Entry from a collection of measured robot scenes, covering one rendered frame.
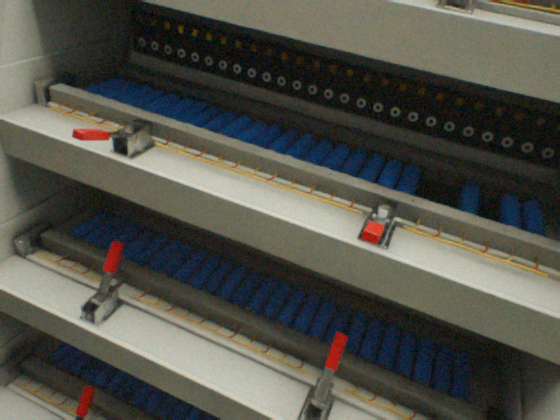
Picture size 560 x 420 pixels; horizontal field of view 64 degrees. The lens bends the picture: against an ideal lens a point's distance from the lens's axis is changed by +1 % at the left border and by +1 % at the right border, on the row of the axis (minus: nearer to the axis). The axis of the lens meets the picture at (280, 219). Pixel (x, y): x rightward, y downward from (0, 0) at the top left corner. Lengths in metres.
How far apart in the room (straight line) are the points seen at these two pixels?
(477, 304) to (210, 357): 0.28
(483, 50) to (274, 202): 0.21
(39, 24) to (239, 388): 0.46
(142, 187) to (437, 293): 0.30
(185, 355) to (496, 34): 0.42
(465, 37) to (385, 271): 0.20
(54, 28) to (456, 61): 0.45
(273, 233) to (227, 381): 0.17
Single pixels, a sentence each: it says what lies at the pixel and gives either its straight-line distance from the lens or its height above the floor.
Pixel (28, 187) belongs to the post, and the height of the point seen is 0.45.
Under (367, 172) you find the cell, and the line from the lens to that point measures 0.47.
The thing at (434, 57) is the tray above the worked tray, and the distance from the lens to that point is 0.40.
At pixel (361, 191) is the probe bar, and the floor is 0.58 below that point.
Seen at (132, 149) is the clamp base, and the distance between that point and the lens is 0.49.
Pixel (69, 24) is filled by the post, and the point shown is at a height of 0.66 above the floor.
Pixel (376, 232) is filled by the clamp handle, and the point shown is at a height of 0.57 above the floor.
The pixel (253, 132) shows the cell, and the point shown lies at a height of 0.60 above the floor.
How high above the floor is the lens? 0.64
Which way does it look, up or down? 14 degrees down
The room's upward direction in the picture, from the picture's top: 16 degrees clockwise
